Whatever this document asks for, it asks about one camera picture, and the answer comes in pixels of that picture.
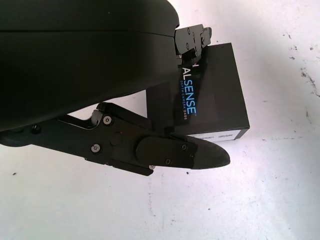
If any black RealSense box lid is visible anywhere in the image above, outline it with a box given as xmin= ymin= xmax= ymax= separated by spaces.
xmin=146 ymin=42 xmax=251 ymax=143

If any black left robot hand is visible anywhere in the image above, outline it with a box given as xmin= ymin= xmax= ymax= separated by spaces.
xmin=0 ymin=0 xmax=231 ymax=177

